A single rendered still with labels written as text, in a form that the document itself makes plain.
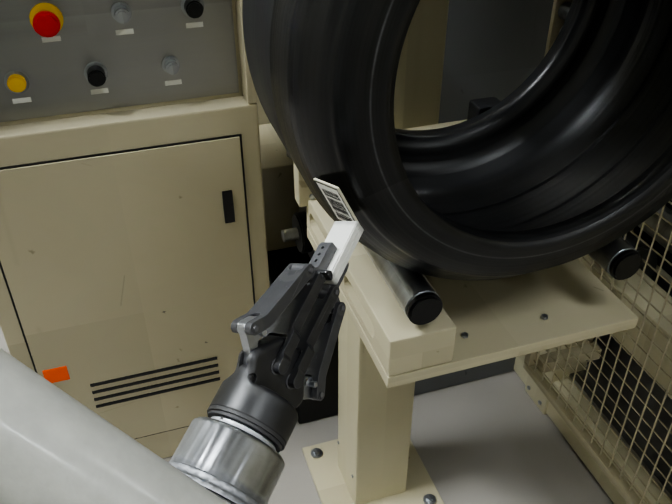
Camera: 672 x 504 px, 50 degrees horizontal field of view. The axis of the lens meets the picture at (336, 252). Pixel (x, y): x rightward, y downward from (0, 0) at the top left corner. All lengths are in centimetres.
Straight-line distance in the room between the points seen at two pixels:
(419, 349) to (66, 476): 60
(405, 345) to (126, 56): 75
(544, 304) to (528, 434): 95
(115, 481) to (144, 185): 107
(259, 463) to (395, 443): 104
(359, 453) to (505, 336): 71
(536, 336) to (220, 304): 80
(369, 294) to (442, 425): 105
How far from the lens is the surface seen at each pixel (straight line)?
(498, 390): 205
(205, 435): 61
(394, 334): 87
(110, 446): 37
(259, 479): 61
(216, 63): 138
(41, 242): 146
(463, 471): 185
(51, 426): 36
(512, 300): 104
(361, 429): 156
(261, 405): 62
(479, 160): 110
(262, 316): 63
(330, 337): 70
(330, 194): 72
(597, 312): 106
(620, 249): 98
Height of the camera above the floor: 144
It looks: 35 degrees down
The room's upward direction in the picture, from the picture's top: straight up
